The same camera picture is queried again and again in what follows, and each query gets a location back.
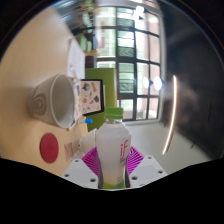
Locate beige patterned paper cup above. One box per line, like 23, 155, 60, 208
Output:
26, 73, 76, 129

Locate group of wooden green-seated chairs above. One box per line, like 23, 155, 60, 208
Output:
74, 6, 99, 58

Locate green upholstered bench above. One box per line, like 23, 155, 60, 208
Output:
83, 67, 118, 133

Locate black-framed window wall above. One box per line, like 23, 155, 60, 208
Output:
93, 4, 164, 122

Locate small white paper packet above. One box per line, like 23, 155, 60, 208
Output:
63, 142, 74, 161

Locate curved linear ceiling light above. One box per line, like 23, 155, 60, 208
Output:
162, 74, 179, 156

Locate blue-capped white pen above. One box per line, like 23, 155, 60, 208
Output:
78, 118, 94, 125

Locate flat round red coaster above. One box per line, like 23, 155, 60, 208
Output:
39, 132, 60, 164

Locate clear green-capped drink bottle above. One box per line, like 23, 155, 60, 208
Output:
95, 106, 133, 190

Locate group of pendant lamps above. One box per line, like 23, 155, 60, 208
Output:
133, 4, 163, 92

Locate white paper sheets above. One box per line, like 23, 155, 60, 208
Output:
67, 39, 86, 81

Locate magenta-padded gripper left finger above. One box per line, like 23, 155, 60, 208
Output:
61, 146, 101, 190

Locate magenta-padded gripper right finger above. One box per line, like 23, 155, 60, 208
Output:
125, 145, 168, 188

